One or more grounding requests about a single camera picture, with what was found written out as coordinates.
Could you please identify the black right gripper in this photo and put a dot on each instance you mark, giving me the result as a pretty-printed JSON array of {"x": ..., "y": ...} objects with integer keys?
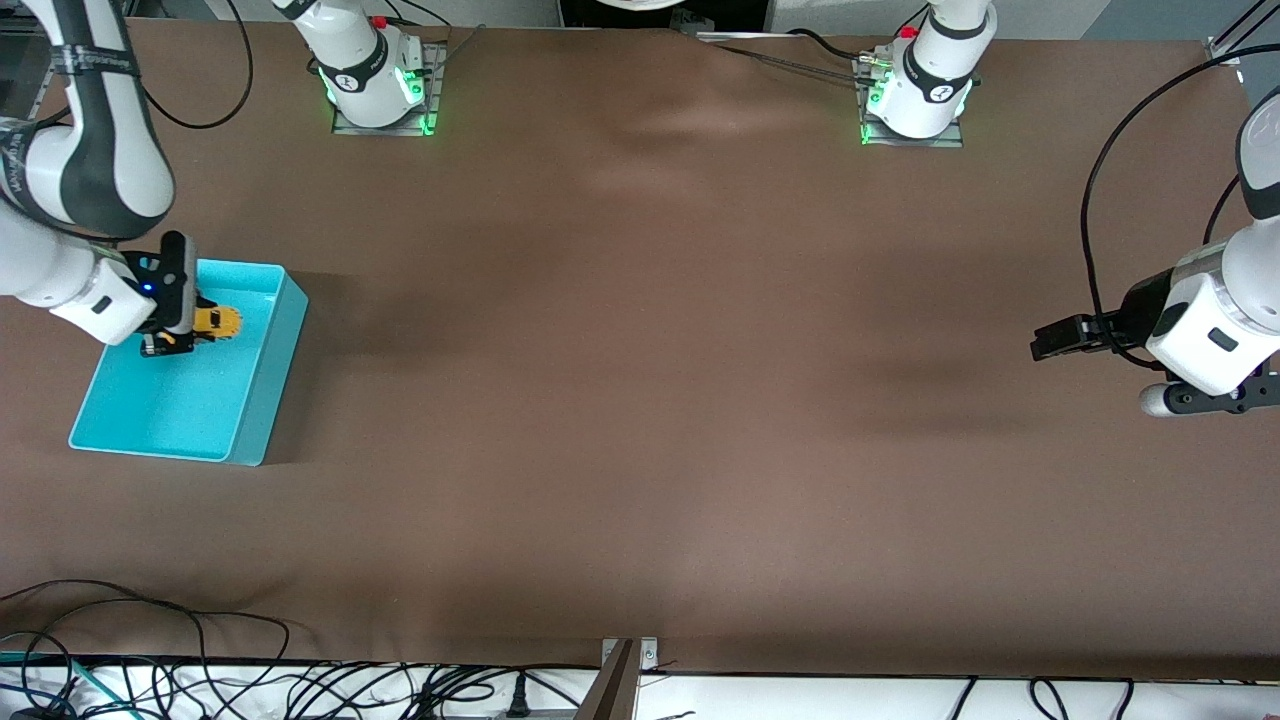
[{"x": 152, "y": 343}]

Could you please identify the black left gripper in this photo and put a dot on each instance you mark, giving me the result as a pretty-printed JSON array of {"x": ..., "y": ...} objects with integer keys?
[{"x": 1137, "y": 310}]

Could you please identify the yellow beetle toy car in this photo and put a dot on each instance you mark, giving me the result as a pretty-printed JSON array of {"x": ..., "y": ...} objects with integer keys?
[{"x": 220, "y": 322}]

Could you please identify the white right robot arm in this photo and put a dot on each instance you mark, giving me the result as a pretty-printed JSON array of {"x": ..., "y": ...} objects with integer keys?
[{"x": 100, "y": 160}]

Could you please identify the turquoise plastic bin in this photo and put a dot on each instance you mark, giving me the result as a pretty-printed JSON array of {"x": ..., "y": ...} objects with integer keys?
[{"x": 170, "y": 400}]

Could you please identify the brown table cover cloth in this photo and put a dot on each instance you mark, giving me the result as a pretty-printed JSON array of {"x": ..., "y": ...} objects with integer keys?
[{"x": 640, "y": 400}]

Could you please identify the black power plug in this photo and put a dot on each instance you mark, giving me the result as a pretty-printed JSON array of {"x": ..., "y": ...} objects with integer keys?
[{"x": 518, "y": 700}]

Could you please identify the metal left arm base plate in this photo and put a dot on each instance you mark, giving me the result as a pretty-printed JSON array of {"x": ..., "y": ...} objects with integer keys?
[{"x": 910, "y": 142}]

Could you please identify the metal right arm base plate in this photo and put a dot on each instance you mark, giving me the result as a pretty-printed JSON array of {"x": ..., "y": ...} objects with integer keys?
[{"x": 385, "y": 130}]

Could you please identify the aluminium frame profile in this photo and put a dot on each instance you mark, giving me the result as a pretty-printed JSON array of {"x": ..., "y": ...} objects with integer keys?
[{"x": 1225, "y": 50}]

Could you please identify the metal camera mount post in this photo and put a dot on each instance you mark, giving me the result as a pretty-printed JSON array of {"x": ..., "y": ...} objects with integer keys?
[{"x": 615, "y": 690}]

